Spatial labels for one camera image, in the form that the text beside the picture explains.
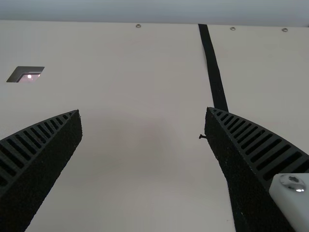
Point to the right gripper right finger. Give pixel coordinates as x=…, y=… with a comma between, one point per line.
x=248, y=169

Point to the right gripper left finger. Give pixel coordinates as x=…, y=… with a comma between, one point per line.
x=43, y=157

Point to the black strip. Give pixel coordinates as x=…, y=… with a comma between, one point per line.
x=212, y=72

